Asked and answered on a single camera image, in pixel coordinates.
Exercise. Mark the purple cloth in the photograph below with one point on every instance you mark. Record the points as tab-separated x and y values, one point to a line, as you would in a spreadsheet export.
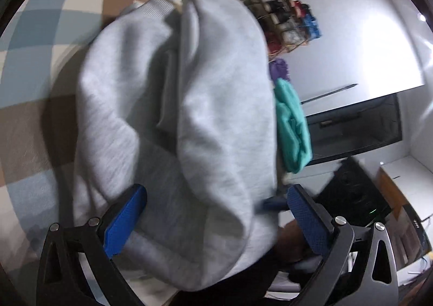
279	70

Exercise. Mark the teal garment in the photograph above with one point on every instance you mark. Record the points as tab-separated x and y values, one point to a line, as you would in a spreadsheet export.
292	130

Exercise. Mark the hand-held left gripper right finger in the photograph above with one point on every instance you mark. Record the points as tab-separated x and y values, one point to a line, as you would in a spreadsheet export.
309	224

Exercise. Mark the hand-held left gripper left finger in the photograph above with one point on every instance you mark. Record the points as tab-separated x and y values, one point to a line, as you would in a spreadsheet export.
123	221

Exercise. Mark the checked beige blue blanket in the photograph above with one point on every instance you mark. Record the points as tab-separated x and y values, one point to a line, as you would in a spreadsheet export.
50	21

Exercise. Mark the shoe rack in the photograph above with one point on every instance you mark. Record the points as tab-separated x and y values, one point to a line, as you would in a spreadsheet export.
287	18

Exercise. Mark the light grey hoodie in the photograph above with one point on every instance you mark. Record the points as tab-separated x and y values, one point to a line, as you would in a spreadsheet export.
189	123

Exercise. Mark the black speaker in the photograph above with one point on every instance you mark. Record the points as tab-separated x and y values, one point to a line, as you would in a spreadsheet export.
355	191

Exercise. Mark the black television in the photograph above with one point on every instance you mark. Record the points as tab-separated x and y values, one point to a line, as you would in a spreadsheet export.
355	130

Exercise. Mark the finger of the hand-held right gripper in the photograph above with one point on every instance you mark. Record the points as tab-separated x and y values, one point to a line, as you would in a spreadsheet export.
274	204

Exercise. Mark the brown wooden board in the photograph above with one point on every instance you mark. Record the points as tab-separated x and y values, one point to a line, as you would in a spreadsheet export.
392	187

